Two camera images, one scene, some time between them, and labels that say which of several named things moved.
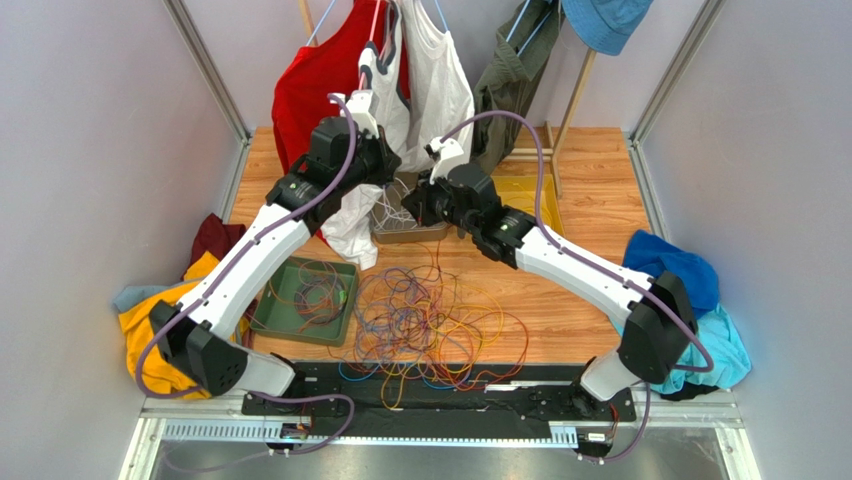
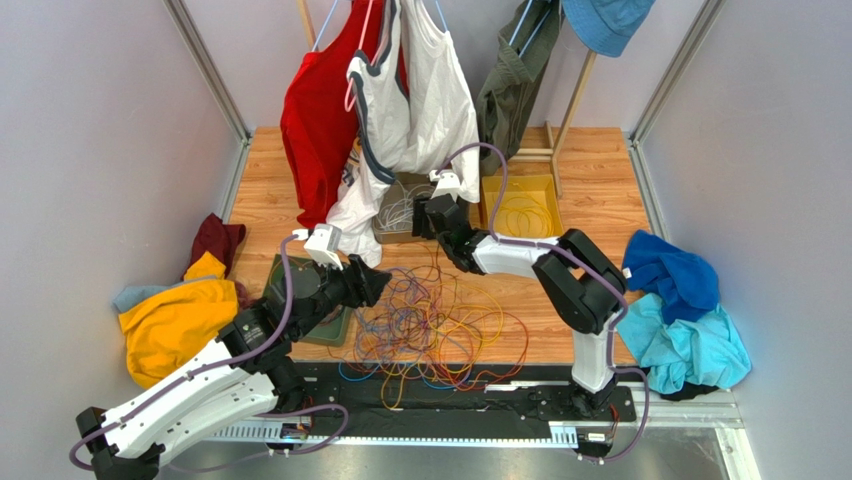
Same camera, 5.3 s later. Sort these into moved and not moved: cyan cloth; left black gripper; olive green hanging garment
Moved: left black gripper
Not moved: olive green hanging garment; cyan cloth
